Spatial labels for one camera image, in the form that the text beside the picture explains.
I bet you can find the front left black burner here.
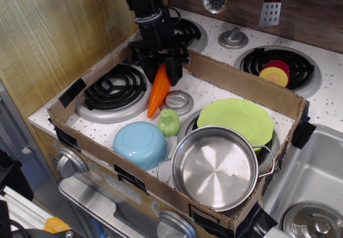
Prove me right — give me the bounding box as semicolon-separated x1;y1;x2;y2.
76;63;152;124

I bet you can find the stainless steel sink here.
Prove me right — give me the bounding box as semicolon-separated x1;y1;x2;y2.
262;125;342;237

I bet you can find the brown cardboard fence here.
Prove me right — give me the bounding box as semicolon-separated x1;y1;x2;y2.
48;47;309;232

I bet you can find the silver centre stove knob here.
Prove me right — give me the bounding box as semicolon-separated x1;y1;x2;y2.
160;91;194;116

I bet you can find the silver oven door handle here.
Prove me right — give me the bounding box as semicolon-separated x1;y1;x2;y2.
59;177;148;237

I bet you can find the silver oven knob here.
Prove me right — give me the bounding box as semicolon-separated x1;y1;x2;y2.
56;147;88;179
156;210;197;238

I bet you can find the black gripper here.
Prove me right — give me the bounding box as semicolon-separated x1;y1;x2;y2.
129;18;192;86

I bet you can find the orange cloth scrap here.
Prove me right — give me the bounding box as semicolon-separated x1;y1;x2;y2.
43;217;70;234

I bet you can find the stainless steel pot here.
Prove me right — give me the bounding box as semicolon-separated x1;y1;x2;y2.
168;125;275;212

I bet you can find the red yellow toy fruit half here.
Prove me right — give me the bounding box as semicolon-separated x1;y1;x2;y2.
259;59;290;87

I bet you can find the silver stove knob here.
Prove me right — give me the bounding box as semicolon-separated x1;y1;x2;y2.
160;91;194;116
218;27;249;49

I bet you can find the back right black burner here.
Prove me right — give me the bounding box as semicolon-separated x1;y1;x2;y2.
234;46;322;99

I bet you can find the right silver oven knob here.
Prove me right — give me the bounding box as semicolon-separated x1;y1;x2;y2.
156;210;197;238

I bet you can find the light blue plastic bowl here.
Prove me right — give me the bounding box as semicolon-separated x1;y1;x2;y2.
113;122;167;170

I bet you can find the green toy vegetable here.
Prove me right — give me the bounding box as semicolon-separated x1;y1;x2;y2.
158;109;181;137

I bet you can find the black cable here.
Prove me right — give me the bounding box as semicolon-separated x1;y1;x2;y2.
9;219;30;238

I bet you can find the silver sink drain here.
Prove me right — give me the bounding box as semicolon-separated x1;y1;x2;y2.
280;201;342;237

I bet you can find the orange toy carrot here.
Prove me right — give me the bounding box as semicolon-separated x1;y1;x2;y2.
147;64;171;118

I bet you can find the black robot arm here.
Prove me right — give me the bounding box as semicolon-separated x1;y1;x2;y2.
126;0;190;86

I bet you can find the light green plastic plate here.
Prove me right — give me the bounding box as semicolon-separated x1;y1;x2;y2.
197;98;274;145

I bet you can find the left silver oven knob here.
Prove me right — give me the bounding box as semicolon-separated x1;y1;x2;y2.
56;147;88;179

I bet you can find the silver back stove knob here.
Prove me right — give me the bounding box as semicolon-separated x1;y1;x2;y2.
218;27;249;49

